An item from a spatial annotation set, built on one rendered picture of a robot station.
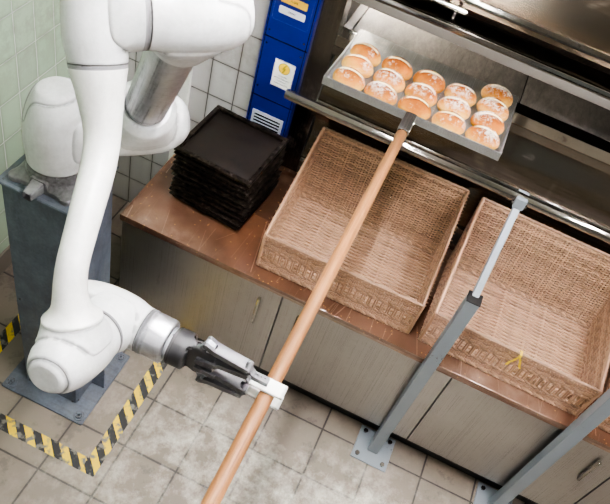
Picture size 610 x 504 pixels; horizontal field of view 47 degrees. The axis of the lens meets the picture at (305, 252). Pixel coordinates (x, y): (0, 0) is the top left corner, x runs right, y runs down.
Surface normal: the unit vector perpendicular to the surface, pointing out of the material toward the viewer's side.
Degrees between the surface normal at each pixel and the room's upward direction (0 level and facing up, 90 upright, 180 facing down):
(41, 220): 90
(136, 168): 90
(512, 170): 70
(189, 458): 0
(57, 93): 6
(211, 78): 90
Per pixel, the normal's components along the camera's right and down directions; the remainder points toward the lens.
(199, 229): 0.22, -0.64
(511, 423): -0.37, 0.64
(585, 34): -0.27, 0.39
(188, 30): 0.36, 0.65
